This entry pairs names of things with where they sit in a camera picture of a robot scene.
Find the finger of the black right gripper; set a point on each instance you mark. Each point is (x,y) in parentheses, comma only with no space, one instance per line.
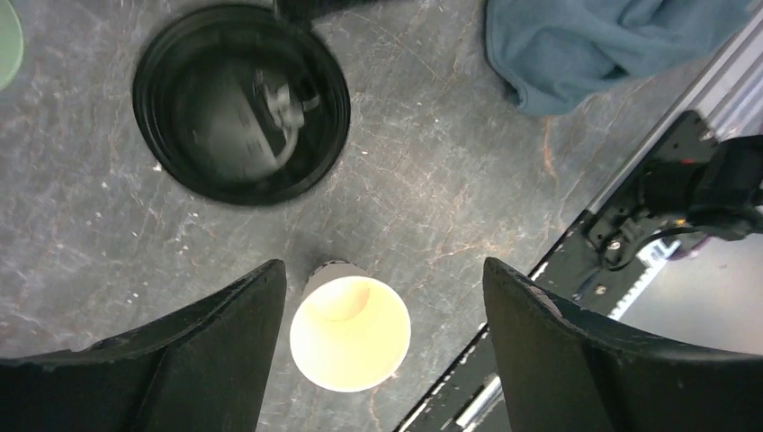
(305,11)

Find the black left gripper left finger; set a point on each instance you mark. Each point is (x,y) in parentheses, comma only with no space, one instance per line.
(201,368)

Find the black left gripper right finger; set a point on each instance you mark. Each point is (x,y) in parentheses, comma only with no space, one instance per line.
(566,368)

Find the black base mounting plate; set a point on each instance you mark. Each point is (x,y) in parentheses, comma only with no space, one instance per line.
(596,263)

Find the teal blue cloth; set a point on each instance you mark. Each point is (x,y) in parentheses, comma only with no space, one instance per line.
(553,55)

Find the green straw holder cup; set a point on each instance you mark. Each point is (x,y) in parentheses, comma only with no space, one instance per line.
(12,43)

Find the aluminium frame rail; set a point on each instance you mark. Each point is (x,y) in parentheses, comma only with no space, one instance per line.
(727,95)

